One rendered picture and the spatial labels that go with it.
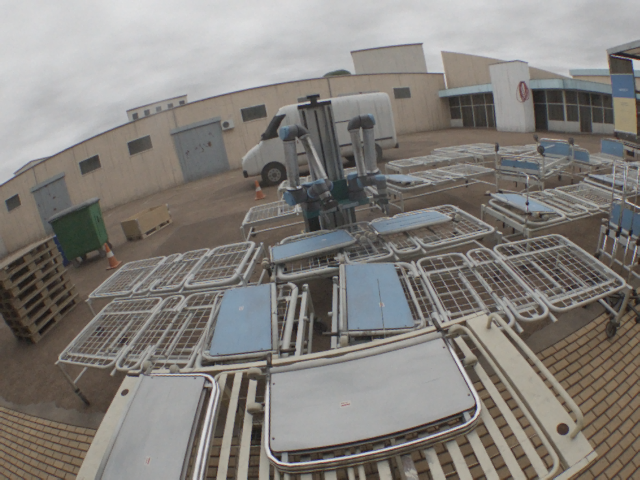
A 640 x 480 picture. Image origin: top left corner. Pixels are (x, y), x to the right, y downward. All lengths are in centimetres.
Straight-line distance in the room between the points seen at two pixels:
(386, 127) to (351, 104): 146
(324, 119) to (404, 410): 263
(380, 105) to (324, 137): 746
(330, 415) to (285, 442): 18
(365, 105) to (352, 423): 971
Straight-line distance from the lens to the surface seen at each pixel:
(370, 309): 157
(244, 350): 154
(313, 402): 107
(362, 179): 267
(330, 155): 301
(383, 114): 1035
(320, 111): 300
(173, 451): 117
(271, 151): 939
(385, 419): 101
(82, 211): 740
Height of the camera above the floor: 151
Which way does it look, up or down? 22 degrees down
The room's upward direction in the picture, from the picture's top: 11 degrees counter-clockwise
